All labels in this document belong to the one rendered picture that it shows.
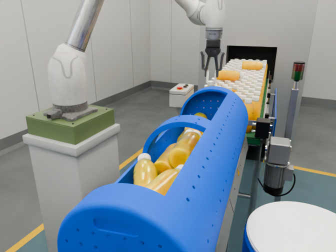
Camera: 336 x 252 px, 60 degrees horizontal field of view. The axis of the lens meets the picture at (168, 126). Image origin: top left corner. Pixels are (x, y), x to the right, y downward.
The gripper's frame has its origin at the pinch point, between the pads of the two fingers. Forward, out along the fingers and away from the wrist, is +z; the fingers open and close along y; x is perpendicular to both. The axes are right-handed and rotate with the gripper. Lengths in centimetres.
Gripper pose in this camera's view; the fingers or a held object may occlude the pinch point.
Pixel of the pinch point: (211, 77)
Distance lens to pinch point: 165.3
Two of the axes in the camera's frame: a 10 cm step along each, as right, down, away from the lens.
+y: 9.4, 1.2, -3.1
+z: 0.0, 9.3, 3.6
